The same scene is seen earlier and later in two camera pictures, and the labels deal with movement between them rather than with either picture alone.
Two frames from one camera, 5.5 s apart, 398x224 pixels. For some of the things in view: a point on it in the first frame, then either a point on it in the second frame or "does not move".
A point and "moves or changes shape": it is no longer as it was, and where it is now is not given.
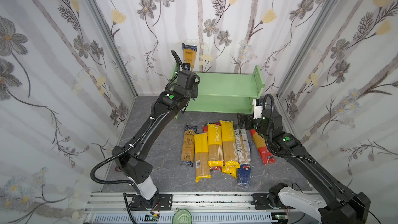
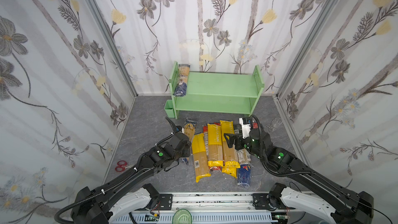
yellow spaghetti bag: (229, 159) does not move
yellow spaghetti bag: (202, 158) does not move
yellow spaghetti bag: (215, 145) does not move
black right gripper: (249, 121) -> (236, 141)
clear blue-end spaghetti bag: (243, 157) does not move
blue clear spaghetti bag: (189, 54) moves or changes shape
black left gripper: (191, 90) -> (177, 132)
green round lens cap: (182, 216) does not move
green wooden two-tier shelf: (225, 92) does not move
